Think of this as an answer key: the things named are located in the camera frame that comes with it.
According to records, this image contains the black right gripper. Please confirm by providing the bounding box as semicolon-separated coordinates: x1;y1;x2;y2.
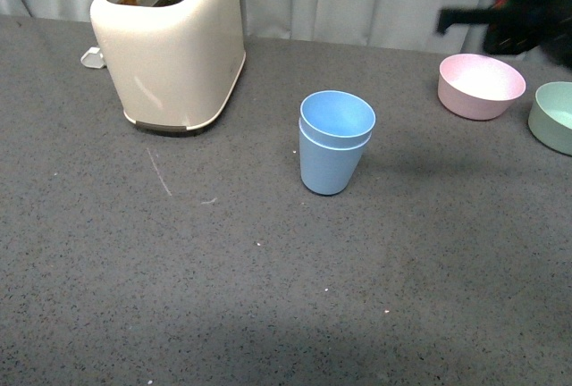
435;0;571;68

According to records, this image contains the blue plastic cup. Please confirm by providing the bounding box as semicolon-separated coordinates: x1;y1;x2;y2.
299;118;372;196
300;90;376;149

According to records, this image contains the pink plastic bowl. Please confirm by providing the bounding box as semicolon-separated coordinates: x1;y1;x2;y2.
437;54;526;121

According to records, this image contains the green plastic bowl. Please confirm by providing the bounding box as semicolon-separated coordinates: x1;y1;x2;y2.
528;81;572;155

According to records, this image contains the cream white toaster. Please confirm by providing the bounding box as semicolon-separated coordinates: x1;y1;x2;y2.
90;0;246;132

